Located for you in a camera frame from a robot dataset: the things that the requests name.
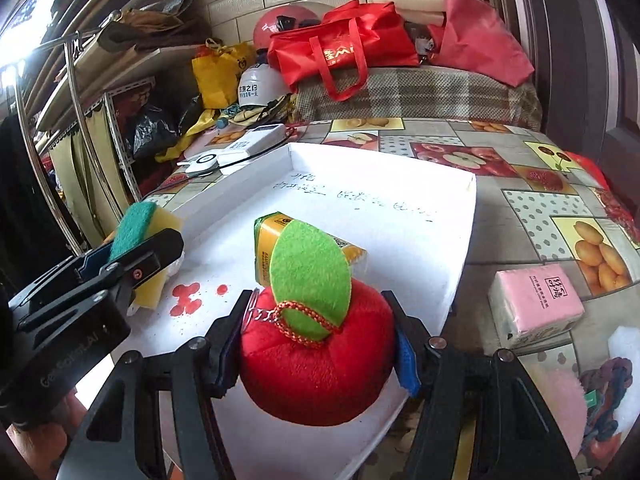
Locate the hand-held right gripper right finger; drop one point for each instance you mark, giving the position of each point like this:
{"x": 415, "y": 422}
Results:
{"x": 407, "y": 360}

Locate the white cardboard tray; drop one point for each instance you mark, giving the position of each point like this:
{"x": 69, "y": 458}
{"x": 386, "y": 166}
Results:
{"x": 360, "y": 220}

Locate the plaid blanket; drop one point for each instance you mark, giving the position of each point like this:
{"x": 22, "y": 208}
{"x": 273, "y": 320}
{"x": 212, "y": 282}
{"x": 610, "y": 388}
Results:
{"x": 425, "y": 95}

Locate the brown bags on shelf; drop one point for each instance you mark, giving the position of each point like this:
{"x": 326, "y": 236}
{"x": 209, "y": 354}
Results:
{"x": 150, "y": 30}

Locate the chrome clothes rack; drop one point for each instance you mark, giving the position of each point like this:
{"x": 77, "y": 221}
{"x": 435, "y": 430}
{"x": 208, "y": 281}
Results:
{"x": 73, "y": 80}

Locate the brown wooden door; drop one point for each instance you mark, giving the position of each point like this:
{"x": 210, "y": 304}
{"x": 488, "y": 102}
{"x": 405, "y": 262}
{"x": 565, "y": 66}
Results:
{"x": 575, "y": 60}

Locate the black plastic bag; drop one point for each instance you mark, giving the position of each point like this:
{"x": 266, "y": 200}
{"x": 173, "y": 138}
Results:
{"x": 150, "y": 132}

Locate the yellow curtain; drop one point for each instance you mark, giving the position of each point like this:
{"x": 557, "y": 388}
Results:
{"x": 65, "y": 170}

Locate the white helmet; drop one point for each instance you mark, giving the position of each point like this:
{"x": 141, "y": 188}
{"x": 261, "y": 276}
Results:
{"x": 260, "y": 85}

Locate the black hanging garment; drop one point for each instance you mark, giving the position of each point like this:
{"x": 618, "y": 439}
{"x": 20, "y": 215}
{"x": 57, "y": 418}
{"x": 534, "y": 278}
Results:
{"x": 25, "y": 200}

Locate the pink tissue packet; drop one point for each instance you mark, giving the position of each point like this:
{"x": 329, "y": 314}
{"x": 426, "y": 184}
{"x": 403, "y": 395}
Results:
{"x": 535, "y": 302}

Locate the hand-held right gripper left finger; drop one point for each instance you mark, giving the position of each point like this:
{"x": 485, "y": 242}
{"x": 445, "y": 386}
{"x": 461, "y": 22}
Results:
{"x": 226, "y": 360}

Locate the pink plush puff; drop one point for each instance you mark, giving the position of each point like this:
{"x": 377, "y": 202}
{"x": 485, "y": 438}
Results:
{"x": 567, "y": 410}

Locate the yellow shopping bag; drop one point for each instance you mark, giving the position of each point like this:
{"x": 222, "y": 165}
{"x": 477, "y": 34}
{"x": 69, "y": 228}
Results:
{"x": 220, "y": 75}

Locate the white round charger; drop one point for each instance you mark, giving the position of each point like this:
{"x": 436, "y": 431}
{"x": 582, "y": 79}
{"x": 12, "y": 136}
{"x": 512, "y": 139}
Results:
{"x": 202, "y": 160}

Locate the red printed bag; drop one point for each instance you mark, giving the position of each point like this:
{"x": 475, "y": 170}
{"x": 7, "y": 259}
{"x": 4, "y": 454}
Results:
{"x": 585, "y": 165}

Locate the yellow plastic bag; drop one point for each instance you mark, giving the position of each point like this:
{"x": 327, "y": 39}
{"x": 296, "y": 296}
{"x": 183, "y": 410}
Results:
{"x": 195, "y": 127}

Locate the red plush apple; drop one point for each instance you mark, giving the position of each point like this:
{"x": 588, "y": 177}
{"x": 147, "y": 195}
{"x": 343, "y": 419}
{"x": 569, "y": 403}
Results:
{"x": 310, "y": 375}

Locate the white power bank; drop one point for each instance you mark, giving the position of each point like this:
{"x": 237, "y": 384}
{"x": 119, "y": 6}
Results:
{"x": 255, "y": 137}

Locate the red helmet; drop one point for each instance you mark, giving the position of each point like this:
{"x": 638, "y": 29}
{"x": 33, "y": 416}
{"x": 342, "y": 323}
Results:
{"x": 270, "y": 25}

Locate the pinkish red fabric bag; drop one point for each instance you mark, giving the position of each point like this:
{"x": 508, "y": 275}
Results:
{"x": 480, "y": 35}

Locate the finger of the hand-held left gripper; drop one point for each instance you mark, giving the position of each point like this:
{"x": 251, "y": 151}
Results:
{"x": 150, "y": 255}
{"x": 95, "y": 260}

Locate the red tote bag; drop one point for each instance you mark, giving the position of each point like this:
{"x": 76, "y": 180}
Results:
{"x": 345, "y": 45}

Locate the yellow snack packet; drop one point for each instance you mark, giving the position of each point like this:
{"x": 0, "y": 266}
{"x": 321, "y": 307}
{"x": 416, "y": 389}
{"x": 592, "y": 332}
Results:
{"x": 263, "y": 250}

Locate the white foam block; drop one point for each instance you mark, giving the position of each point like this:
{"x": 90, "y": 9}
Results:
{"x": 625, "y": 350}

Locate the green yellow sponge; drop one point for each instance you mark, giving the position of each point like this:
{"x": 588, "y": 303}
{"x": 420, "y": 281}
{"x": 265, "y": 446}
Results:
{"x": 137, "y": 222}

